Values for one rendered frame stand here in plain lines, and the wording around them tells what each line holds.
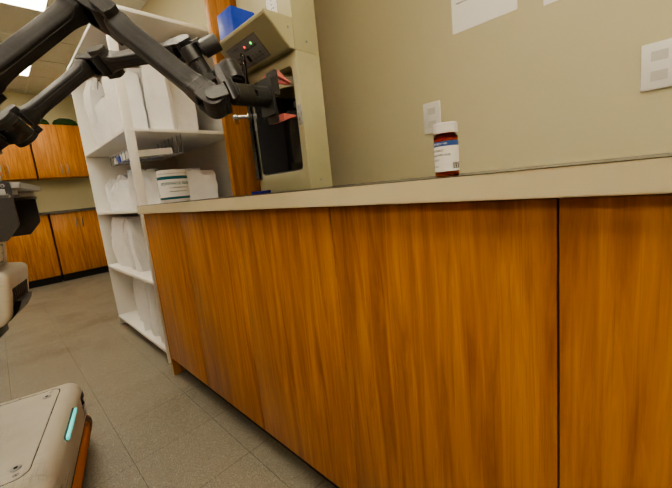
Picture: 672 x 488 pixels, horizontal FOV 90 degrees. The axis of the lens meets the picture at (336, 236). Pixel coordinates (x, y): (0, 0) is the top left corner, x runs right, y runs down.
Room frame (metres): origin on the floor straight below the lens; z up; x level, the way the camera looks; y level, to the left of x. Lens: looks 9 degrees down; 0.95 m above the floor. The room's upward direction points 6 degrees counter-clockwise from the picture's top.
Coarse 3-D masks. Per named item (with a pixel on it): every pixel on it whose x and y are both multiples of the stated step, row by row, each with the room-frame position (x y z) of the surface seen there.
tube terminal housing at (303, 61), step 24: (240, 0) 1.43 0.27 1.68; (264, 0) 1.32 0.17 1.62; (288, 0) 1.23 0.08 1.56; (312, 0) 1.30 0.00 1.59; (312, 24) 1.29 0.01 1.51; (312, 48) 1.28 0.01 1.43; (264, 72) 1.36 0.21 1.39; (288, 72) 1.32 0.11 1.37; (312, 72) 1.27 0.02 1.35; (312, 96) 1.26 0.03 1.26; (312, 120) 1.25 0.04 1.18; (312, 144) 1.25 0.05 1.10; (312, 168) 1.24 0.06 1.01
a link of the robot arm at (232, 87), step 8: (232, 80) 0.94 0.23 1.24; (240, 80) 0.97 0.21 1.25; (232, 88) 0.94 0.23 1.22; (240, 88) 0.93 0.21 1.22; (248, 88) 0.95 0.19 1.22; (232, 96) 0.94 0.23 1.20; (240, 96) 0.93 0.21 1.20; (248, 96) 0.95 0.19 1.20; (232, 104) 0.96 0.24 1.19; (240, 104) 0.95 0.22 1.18; (248, 104) 0.97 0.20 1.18
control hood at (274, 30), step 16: (256, 16) 1.17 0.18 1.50; (272, 16) 1.17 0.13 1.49; (240, 32) 1.26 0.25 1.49; (256, 32) 1.22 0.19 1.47; (272, 32) 1.19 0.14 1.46; (288, 32) 1.21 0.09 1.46; (224, 48) 1.35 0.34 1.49; (272, 48) 1.24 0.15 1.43; (288, 48) 1.21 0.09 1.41; (256, 64) 1.34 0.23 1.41
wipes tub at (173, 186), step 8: (160, 176) 1.57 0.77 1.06; (168, 176) 1.57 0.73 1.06; (176, 176) 1.58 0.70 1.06; (184, 176) 1.62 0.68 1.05; (160, 184) 1.58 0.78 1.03; (168, 184) 1.57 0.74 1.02; (176, 184) 1.58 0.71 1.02; (184, 184) 1.61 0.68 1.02; (160, 192) 1.58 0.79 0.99; (168, 192) 1.57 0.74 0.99; (176, 192) 1.58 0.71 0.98; (184, 192) 1.60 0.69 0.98; (168, 200) 1.57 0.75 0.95; (176, 200) 1.57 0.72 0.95; (184, 200) 1.60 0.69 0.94
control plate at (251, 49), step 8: (248, 40) 1.26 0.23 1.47; (256, 40) 1.25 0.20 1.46; (232, 48) 1.33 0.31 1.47; (240, 48) 1.31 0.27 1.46; (248, 48) 1.29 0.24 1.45; (256, 48) 1.28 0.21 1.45; (264, 48) 1.26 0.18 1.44; (232, 56) 1.36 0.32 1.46; (256, 56) 1.31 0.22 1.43; (264, 56) 1.29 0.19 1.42; (248, 64) 1.36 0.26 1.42
